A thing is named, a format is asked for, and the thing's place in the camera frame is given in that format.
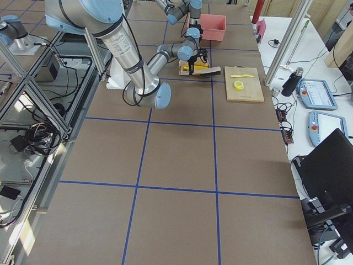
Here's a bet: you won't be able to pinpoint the blue teach pendant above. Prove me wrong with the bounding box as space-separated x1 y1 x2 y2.
308 111 349 146
297 79 338 110

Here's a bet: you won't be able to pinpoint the yellow lemon slices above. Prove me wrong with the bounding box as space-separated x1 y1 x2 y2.
233 81 244 91

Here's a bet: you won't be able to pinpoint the beige plastic dustpan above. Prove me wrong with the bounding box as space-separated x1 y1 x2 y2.
178 60 202 76

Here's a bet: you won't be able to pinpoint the aluminium frame post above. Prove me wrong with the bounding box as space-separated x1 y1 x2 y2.
264 0 313 87

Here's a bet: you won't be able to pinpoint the yellow plastic knife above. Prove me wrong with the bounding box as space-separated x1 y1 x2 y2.
230 74 255 78

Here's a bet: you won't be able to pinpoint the beige hand brush black bristles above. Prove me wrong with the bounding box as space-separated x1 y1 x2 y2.
191 67 221 78

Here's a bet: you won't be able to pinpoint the pink plastic bin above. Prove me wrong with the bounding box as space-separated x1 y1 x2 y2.
200 14 227 41

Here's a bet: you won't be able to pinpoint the black monitor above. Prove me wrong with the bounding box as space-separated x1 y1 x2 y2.
293 129 352 241

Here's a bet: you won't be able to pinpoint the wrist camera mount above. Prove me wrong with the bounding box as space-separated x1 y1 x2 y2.
199 47 208 63

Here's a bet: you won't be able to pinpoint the metal grabber rod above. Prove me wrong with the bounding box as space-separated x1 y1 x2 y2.
280 19 309 70

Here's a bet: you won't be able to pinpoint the black water bottle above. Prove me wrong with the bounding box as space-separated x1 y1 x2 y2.
281 67 304 97

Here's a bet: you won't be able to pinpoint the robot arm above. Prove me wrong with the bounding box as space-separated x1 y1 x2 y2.
45 1 202 109
156 0 202 27

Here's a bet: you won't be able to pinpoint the red fire extinguisher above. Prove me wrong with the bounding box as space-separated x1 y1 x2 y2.
252 0 265 24

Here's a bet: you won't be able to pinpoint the blue teach pendant far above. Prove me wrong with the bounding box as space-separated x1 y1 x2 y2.
297 79 338 110

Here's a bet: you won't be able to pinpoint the blue teach pendant near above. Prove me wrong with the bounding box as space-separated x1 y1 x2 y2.
308 111 349 146

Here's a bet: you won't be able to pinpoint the yellow toy corn cob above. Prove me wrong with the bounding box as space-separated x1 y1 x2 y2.
181 62 209 71

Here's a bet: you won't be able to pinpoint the wooden cutting board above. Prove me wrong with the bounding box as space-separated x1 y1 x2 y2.
224 66 264 103

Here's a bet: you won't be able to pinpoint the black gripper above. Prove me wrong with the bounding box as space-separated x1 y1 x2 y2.
188 55 199 75

